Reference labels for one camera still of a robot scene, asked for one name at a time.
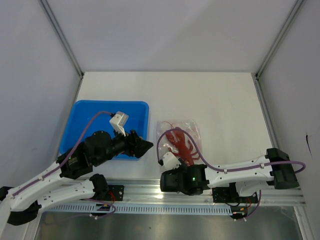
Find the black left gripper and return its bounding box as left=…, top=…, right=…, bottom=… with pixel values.
left=95, top=124, right=154, bottom=166

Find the blue plastic bin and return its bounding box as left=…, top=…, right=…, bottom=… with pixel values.
left=59, top=99, right=150, bottom=161

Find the red toy lobster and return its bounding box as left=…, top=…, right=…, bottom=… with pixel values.
left=165, top=130, right=200, bottom=166

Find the clear pink zip top bag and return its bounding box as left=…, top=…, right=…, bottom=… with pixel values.
left=155, top=120, right=202, bottom=166

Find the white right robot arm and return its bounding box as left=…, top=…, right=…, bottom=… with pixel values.
left=160, top=148, right=299, bottom=202

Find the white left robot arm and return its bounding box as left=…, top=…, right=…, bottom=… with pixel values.
left=0, top=130, right=154, bottom=226

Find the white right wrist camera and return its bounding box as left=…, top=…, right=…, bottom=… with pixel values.
left=159, top=152, right=181, bottom=172

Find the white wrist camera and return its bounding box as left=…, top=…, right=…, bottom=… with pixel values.
left=109, top=111, right=129, bottom=136
left=159, top=152, right=181, bottom=172

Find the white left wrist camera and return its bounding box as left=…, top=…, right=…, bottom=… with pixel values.
left=109, top=111, right=129, bottom=136

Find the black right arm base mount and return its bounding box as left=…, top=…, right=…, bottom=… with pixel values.
left=211, top=184, right=258, bottom=206

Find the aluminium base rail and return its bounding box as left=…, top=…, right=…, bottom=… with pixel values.
left=106, top=179, right=306, bottom=207

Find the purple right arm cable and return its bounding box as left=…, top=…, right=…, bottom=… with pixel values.
left=156, top=128, right=307, bottom=222

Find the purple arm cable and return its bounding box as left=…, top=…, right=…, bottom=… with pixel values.
left=14, top=111, right=117, bottom=222
left=156, top=128, right=307, bottom=222

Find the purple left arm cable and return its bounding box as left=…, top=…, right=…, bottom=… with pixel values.
left=14, top=111, right=117, bottom=222

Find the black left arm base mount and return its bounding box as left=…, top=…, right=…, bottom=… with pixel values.
left=100, top=185, right=125, bottom=202

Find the slotted white cable duct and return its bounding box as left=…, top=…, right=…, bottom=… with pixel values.
left=48, top=202, right=232, bottom=216

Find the left aluminium frame post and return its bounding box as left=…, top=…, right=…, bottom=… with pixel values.
left=38, top=0, right=84, bottom=78

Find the aluminium frame post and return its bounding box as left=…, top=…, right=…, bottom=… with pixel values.
left=255, top=0, right=307, bottom=80
left=38, top=0, right=84, bottom=78

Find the right aluminium frame post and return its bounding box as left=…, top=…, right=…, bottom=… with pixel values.
left=255, top=0, right=307, bottom=80

